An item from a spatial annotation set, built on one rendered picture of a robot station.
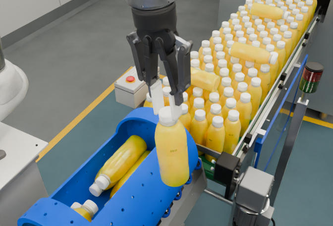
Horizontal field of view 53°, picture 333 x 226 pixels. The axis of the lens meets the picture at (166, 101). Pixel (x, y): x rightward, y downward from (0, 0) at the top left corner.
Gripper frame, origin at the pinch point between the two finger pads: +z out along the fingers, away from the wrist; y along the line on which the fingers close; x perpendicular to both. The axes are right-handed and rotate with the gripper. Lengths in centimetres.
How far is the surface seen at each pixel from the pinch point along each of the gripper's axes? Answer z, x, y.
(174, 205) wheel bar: 54, 12, -12
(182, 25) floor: 127, 289, -193
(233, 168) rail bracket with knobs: 49, 31, 0
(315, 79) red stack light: 28, 66, 15
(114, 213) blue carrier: 26.5, -13.6, -9.2
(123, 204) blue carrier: 26.8, -10.6, -9.1
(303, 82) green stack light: 31, 66, 11
